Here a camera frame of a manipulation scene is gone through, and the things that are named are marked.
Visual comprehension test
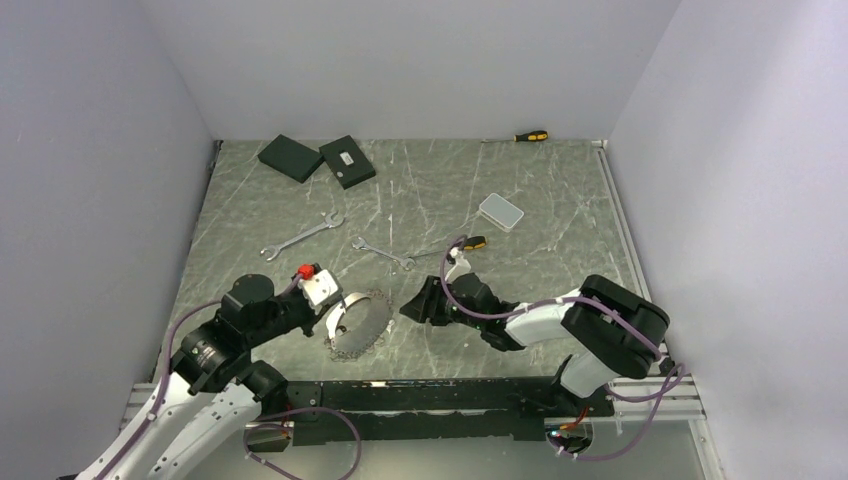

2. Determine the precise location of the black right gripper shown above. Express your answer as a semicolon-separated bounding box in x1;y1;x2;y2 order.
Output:
399;275;484;331

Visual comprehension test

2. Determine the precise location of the metal arc keyring plate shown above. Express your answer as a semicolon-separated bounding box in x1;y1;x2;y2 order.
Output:
324;289;394;362

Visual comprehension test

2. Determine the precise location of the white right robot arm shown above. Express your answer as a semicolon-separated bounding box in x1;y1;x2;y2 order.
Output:
400;273;670;415

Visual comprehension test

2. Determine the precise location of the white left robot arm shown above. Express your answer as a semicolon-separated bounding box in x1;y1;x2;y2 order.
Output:
77;265;343;479

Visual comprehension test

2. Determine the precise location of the yellow black screwdriver near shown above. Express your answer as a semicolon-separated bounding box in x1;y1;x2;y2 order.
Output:
411;235;488;260

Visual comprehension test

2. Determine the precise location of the small silver wrench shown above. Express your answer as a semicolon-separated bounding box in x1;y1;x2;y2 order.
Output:
352;236;416;271

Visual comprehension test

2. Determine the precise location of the large silver wrench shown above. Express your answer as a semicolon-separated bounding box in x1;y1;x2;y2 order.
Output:
259;211;346;262

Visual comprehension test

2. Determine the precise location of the clear plastic box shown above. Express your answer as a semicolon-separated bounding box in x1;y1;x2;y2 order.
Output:
478;193;525;232

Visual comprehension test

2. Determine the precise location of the black flat box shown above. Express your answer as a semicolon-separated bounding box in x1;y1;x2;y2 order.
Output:
257;134;324;184

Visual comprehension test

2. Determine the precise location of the black box with label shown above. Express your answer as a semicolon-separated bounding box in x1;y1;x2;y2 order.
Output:
319;135;376;190

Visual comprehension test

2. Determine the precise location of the orange black screwdriver far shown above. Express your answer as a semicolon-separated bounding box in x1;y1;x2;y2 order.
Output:
481;130;549;144

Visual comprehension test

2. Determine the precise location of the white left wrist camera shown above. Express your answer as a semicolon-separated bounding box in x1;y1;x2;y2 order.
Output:
297;264;343;310

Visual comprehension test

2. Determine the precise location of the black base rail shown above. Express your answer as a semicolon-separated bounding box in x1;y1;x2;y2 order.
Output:
271;377;614;446

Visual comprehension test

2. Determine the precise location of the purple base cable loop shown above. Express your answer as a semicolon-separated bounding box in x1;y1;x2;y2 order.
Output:
242;400;364;480

